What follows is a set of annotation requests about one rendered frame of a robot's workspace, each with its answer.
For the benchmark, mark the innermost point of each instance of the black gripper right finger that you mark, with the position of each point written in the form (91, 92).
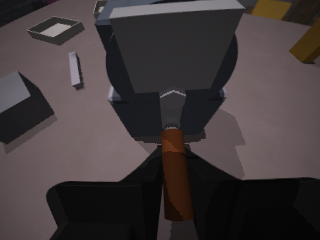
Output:
(220, 200)

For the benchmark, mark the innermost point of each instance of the light grey flat bar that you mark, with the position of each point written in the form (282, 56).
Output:
(76, 77)

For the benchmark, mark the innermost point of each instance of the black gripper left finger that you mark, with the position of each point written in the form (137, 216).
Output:
(135, 200)

